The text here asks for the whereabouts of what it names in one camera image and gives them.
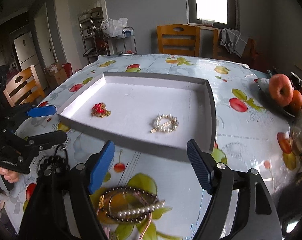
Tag white refrigerator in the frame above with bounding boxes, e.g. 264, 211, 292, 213
14, 32, 47, 89

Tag wooden chair left side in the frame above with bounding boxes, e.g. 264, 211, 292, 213
3, 65, 45, 107

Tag gold bangle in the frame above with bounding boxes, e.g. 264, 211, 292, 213
97, 186, 160, 224

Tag white plastic bag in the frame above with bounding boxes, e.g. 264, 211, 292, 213
100, 17, 128, 37

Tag white shallow cardboard tray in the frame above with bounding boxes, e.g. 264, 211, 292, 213
57, 72, 216, 161

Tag dark shelving unit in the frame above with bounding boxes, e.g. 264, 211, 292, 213
78, 7, 108, 63

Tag wooden chair by window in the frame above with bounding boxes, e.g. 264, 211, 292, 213
156, 24, 200, 57

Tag pearl bar hair clip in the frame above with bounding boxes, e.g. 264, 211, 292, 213
116, 200, 165, 218

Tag wooden chair with clothes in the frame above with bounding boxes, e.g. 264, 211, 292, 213
213, 29, 258, 64

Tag dark fruit plate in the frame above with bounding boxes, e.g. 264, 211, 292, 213
256, 77, 299, 118

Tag red bead gold brooch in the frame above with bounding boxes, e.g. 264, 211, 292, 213
91, 102, 111, 118

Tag glass jar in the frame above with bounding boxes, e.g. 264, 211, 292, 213
289, 104, 302, 165

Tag large red apple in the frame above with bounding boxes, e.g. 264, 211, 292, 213
269, 74, 293, 107

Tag cardboard box on floor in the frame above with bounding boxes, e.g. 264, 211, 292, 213
44, 63, 67, 89

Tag left hand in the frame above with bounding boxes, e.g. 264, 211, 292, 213
0, 167, 19, 183

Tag metal wire rack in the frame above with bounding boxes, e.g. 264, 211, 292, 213
104, 27, 137, 56

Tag small orange fruit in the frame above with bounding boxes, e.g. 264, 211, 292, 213
289, 90, 302, 115

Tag back window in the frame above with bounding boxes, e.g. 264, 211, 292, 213
186, 0, 239, 29

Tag grey clothes on chair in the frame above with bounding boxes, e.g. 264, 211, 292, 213
219, 29, 249, 57

